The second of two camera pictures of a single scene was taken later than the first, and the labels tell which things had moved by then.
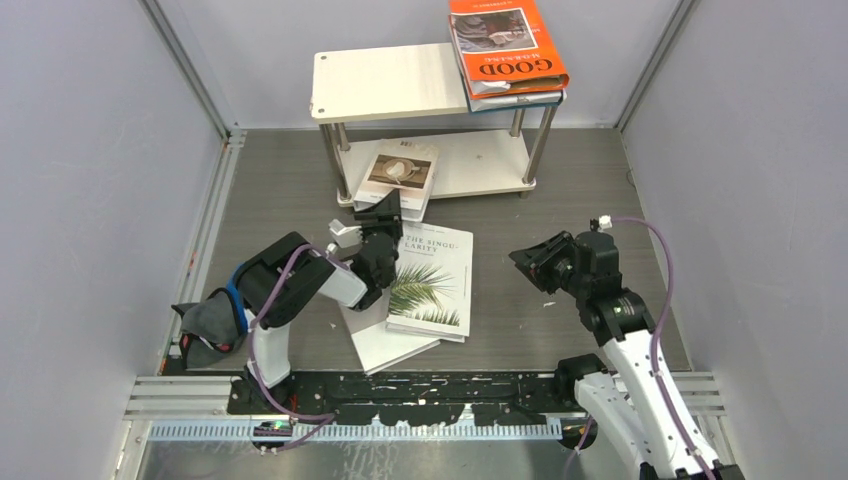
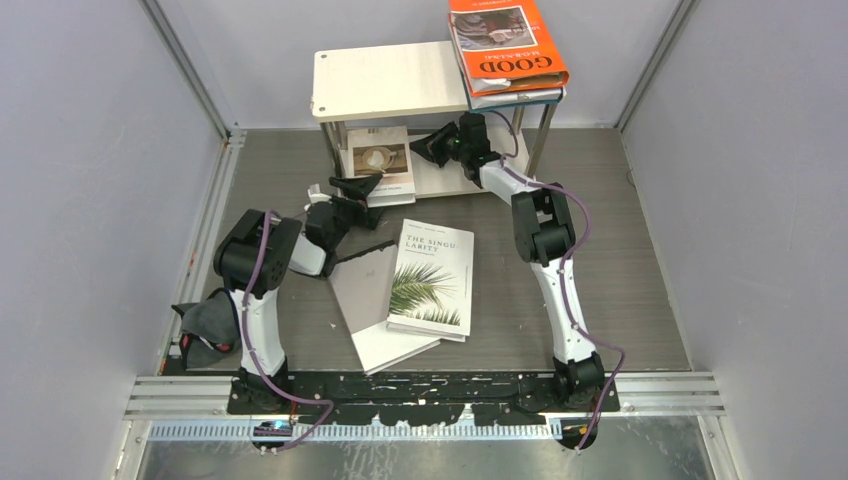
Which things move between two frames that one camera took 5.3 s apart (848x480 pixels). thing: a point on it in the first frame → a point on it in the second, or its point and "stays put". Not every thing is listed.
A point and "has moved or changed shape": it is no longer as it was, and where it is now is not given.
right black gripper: [535, 261] → [430, 147]
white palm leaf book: [431, 298] stays put
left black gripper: [387, 212] → [365, 215]
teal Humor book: [515, 100] stays put
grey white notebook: [377, 346] stays put
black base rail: [409, 398] stays put
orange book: [505, 47] stays put
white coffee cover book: [409, 167] has moved or changed shape
